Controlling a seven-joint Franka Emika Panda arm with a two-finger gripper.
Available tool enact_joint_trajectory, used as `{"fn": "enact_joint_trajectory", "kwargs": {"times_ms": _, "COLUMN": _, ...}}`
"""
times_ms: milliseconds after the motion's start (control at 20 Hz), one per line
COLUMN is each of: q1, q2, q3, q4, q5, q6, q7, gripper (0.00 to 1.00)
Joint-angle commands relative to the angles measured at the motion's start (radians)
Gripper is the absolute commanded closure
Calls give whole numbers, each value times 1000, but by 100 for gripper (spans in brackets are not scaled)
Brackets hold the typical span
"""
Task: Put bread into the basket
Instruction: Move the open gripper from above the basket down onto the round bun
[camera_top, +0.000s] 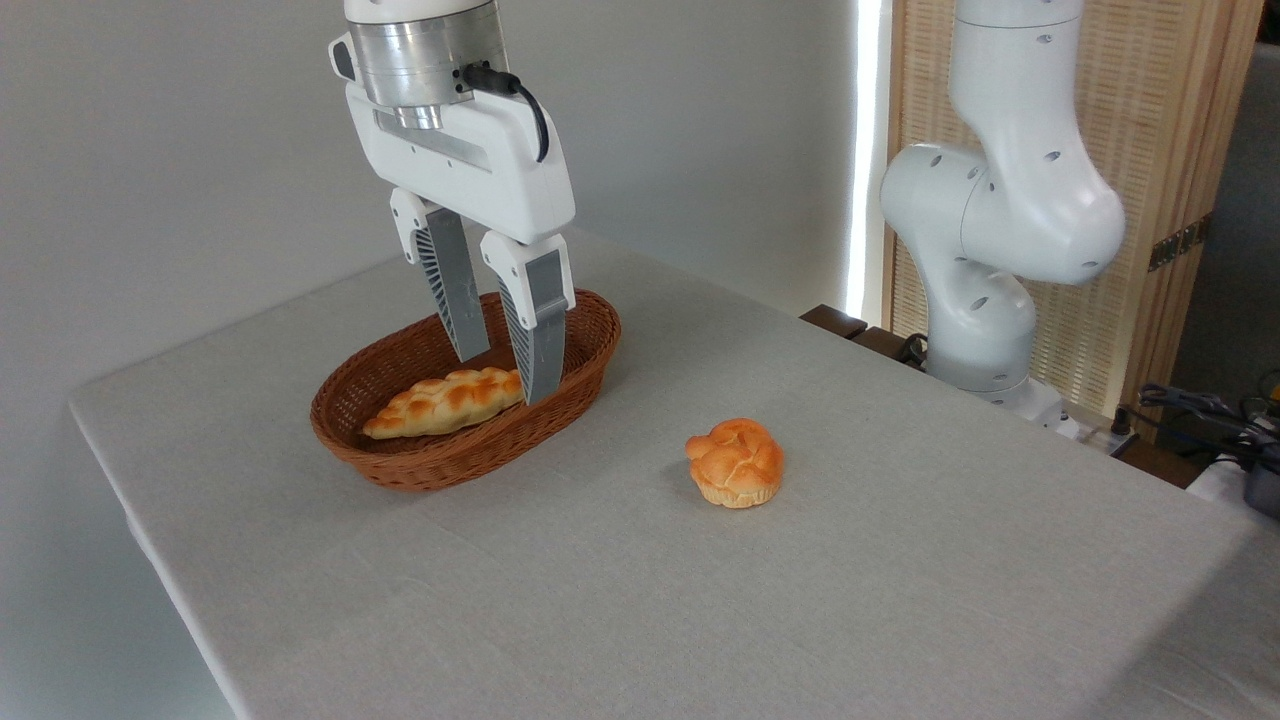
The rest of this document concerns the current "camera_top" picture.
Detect dark brown wooden stand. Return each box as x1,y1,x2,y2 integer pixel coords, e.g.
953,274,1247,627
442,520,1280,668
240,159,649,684
799,304,931,371

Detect dark metal screen hinge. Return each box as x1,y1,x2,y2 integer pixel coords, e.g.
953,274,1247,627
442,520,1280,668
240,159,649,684
1147,214,1214,273

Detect long braided bread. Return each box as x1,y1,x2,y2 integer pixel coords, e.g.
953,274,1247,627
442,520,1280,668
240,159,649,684
362,367,525,441

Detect brown wicker oval basket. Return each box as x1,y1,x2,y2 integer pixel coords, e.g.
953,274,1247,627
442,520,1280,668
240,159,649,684
310,288,622,493

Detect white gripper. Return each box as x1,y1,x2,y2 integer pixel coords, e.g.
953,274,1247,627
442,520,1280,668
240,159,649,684
328,33,578,407

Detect black cable bundle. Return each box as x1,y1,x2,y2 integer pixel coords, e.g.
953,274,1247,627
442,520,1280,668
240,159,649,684
1136,382,1280,473

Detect wooden bamboo folding screen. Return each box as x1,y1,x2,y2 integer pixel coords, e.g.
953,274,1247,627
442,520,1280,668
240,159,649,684
884,0,1267,443

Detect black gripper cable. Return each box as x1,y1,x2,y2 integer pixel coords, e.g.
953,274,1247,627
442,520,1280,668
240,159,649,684
459,62,552,164

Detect grey tablecloth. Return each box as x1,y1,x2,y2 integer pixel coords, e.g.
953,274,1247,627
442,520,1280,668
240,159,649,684
68,215,1280,720

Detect white power strip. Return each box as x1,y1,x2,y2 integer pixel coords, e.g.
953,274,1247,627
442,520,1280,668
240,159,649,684
1070,418,1141,459

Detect round knotted bread roll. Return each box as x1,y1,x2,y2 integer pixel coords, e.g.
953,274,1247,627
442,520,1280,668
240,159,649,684
685,418,785,510

